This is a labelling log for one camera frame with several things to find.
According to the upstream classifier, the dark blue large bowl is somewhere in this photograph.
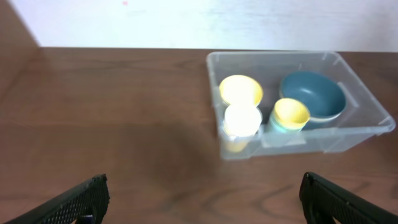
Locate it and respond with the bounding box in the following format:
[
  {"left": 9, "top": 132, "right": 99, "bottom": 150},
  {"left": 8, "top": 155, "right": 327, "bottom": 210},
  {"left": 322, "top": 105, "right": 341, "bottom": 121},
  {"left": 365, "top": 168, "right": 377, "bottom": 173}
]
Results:
[{"left": 279, "top": 71, "right": 346, "bottom": 116}]

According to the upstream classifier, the clear plastic storage bin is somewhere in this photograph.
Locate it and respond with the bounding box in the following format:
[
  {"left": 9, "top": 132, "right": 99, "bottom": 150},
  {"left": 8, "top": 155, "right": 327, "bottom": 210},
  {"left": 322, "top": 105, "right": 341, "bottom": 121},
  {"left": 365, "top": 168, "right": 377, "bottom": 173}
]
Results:
[{"left": 206, "top": 52, "right": 396, "bottom": 160}]

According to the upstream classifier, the cream white cup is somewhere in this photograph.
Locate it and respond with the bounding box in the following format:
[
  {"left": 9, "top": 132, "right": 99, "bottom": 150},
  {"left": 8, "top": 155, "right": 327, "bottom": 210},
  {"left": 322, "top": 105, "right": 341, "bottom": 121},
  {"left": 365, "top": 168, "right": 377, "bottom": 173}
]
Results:
[{"left": 223, "top": 105, "right": 262, "bottom": 137}]

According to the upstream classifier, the green cup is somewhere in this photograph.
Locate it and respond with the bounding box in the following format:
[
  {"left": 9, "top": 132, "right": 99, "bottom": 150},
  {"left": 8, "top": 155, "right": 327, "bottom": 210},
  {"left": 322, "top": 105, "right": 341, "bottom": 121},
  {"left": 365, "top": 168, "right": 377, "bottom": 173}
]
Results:
[{"left": 267, "top": 115, "right": 300, "bottom": 133}]

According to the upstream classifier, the yellow cup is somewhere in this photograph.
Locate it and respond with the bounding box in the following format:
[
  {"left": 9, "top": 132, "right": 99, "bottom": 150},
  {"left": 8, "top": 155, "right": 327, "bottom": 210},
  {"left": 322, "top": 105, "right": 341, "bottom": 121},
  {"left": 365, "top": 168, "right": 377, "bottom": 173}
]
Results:
[
  {"left": 223, "top": 135, "right": 251, "bottom": 152},
  {"left": 271, "top": 98, "right": 310, "bottom": 130}
]

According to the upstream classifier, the yellow bowl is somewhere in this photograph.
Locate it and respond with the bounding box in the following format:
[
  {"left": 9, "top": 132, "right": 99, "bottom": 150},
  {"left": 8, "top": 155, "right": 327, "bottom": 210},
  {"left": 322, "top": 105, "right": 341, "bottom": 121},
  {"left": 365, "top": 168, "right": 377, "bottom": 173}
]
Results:
[{"left": 219, "top": 75, "right": 264, "bottom": 106}]

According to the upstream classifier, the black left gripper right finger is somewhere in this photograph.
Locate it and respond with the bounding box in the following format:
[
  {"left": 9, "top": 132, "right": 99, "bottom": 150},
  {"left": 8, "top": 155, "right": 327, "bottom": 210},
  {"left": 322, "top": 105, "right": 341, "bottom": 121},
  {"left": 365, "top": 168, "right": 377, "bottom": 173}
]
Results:
[{"left": 299, "top": 172, "right": 397, "bottom": 224}]

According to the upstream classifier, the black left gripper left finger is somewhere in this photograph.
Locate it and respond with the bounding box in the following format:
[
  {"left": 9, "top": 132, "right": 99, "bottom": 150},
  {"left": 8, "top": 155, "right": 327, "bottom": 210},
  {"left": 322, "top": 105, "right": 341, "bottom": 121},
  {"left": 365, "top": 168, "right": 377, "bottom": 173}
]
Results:
[{"left": 8, "top": 174, "right": 110, "bottom": 224}]

